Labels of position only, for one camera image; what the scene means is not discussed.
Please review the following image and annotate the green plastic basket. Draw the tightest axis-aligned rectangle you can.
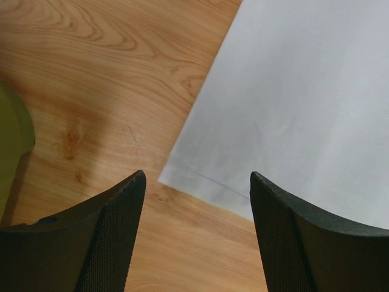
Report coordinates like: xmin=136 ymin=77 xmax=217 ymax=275
xmin=1 ymin=82 xmax=35 ymax=215

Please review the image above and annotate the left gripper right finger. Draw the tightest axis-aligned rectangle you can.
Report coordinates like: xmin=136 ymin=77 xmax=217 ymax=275
xmin=250 ymin=172 xmax=388 ymax=291

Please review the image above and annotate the white and green t-shirt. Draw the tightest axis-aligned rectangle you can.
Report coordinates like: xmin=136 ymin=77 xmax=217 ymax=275
xmin=159 ymin=0 xmax=388 ymax=228

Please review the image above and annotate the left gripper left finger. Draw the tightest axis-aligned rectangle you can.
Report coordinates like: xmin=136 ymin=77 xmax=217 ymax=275
xmin=1 ymin=170 xmax=146 ymax=291

